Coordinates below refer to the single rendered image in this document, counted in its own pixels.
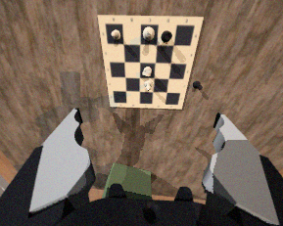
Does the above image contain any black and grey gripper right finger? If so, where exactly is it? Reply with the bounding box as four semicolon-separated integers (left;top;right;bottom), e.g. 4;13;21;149
202;113;283;226

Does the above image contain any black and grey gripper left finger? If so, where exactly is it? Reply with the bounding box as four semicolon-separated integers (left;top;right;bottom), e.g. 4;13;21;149
0;108;96;226

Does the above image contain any black and cream chessboard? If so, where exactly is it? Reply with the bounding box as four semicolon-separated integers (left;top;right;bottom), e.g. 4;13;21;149
98;15;204;110

